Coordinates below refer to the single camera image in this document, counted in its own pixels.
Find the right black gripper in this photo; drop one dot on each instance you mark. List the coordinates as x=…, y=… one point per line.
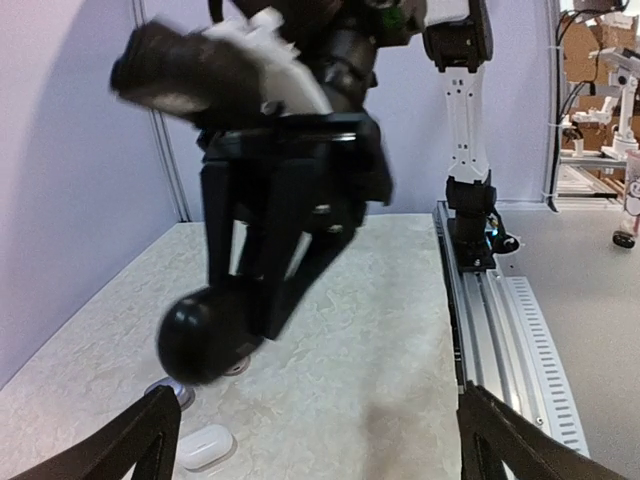
x=302, y=183

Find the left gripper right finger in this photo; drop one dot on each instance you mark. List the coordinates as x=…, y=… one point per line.
x=496, y=440

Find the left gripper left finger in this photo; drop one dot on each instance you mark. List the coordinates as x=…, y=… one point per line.
x=142, y=440

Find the white oblong charging case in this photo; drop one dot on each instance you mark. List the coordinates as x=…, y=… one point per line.
x=204, y=446

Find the blue earbud charging case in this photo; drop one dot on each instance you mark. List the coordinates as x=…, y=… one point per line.
x=185, y=394

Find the black earbud charging case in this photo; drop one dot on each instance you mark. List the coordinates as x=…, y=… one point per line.
x=206, y=333

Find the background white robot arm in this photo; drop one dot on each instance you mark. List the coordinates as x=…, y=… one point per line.
x=620, y=92

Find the plastic cup with straw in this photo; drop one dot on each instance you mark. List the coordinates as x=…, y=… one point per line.
x=628, y=231

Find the aluminium front rail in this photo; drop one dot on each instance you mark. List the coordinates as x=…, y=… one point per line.
x=504, y=343

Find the left aluminium corner post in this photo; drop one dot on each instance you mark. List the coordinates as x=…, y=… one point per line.
x=170, y=166

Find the aluminium corner post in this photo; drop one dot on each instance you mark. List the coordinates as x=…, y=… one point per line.
x=553, y=15
x=170, y=166

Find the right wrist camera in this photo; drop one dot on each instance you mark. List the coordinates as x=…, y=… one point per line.
x=220, y=77

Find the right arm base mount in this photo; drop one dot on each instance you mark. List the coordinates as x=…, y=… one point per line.
x=476, y=244

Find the right aluminium corner post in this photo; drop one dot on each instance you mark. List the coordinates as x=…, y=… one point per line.
x=553, y=15

